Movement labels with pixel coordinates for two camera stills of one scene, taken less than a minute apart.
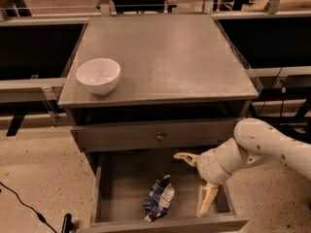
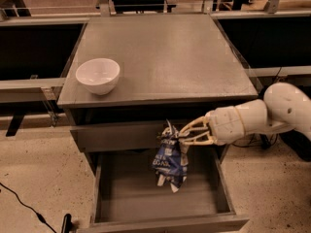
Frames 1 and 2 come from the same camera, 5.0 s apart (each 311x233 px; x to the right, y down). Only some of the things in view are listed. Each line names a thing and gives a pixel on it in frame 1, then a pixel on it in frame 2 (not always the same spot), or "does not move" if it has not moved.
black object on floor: [68, 224] does not move
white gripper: [211, 168] -> [225, 125]
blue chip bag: [159, 198] -> [168, 162]
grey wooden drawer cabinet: [182, 88] does not move
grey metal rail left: [31, 89] does not move
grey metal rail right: [274, 72] does not move
